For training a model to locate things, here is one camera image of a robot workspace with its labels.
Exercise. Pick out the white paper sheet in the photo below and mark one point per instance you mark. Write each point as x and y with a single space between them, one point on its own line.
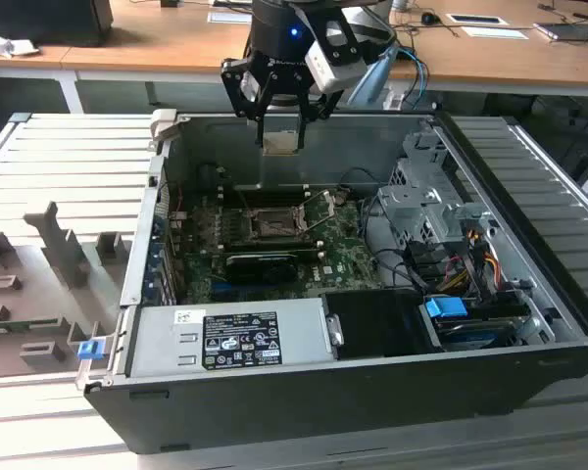
495 32

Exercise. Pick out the black plastic shroud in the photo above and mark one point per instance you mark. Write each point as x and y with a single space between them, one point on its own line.
372 323

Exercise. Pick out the green motherboard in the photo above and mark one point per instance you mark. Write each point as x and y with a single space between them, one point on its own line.
343 245

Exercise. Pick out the black monitor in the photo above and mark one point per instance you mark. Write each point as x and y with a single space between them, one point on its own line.
44 19

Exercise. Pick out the black graphics card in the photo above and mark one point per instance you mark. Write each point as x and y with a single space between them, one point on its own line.
259 269

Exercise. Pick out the grey plastic case latch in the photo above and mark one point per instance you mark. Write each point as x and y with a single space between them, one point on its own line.
162 125

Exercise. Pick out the hard disk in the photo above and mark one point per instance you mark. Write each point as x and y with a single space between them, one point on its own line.
470 338

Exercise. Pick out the dark laptop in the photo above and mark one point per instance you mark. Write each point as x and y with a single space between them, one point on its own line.
568 30

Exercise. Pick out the small grey wrist camera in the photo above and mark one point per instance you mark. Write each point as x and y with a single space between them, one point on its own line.
250 85

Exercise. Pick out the blue disk carrier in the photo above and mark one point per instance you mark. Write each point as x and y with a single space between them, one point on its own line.
443 308

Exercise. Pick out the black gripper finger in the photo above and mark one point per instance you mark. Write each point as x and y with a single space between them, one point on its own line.
302 132
230 83

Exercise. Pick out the grey power supply unit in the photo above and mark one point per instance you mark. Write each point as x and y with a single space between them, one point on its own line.
166 343

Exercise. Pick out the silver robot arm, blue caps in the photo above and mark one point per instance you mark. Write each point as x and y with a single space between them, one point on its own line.
372 80

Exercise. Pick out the grey metal drive cage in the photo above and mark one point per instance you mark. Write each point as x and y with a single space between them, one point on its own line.
421 205

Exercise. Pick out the wooden desk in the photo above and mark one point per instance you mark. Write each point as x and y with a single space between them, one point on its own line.
176 49

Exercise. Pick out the silver square CPU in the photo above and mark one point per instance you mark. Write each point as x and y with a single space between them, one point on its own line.
280 143

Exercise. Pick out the black computer mouse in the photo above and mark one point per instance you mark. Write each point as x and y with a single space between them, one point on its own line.
430 18

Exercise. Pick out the CPU socket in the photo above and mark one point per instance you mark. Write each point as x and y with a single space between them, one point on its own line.
269 225

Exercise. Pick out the grey parts rack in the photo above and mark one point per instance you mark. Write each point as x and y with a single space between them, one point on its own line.
39 274

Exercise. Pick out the blue plastic latch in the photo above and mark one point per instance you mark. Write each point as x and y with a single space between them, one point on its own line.
90 350

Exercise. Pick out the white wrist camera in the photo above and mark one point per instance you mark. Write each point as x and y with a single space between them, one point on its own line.
335 73

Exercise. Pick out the black open PC case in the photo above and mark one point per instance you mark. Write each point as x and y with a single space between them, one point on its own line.
274 411

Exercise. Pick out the green RAM stick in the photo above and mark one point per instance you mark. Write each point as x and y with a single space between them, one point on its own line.
24 325

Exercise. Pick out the black RAM slot bank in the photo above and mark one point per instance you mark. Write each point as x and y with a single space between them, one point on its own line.
269 197
274 246

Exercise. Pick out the crumpled white paper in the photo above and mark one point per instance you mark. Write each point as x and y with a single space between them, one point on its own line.
10 45

